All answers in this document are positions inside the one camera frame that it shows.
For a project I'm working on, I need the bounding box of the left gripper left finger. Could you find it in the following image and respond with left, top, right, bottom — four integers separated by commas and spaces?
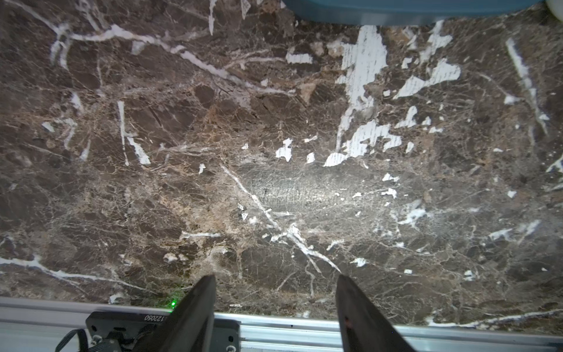
134, 275, 216, 352

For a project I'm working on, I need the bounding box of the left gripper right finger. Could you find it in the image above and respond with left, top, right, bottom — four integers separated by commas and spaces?
336, 274, 414, 352

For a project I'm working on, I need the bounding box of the dark teal storage box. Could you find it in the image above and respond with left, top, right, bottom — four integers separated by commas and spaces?
284, 0, 537, 26

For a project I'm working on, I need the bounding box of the white storage box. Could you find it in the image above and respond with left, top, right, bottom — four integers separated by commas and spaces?
545, 0, 563, 22

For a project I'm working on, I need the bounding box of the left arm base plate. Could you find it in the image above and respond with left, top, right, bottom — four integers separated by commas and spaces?
54, 311, 241, 352

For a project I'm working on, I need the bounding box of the aluminium frame rail front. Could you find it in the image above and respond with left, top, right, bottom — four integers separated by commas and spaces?
1, 297, 562, 351

